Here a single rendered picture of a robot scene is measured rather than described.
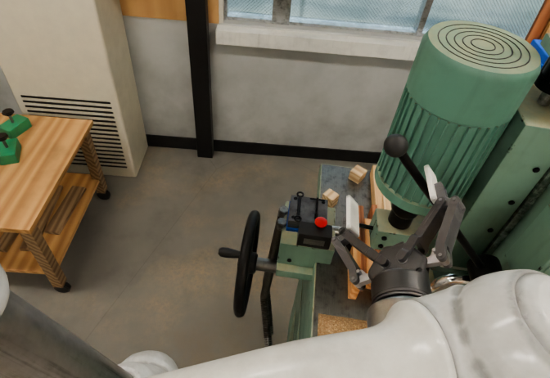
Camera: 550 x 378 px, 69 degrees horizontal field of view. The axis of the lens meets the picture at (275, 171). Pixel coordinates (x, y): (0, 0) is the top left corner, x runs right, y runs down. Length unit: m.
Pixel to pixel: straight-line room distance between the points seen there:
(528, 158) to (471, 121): 0.14
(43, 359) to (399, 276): 0.50
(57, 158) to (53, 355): 1.33
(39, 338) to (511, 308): 0.58
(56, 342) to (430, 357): 0.54
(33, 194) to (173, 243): 0.72
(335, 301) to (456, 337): 0.70
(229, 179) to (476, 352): 2.21
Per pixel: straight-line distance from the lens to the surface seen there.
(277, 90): 2.32
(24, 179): 1.91
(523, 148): 0.76
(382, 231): 0.93
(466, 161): 0.74
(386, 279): 0.54
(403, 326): 0.33
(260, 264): 1.12
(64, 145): 2.01
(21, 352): 0.68
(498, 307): 0.31
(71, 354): 0.74
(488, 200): 0.84
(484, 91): 0.65
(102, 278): 2.15
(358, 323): 0.97
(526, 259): 0.84
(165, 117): 2.54
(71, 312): 2.10
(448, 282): 0.92
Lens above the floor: 1.77
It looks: 45 degrees down
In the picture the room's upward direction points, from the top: 6 degrees clockwise
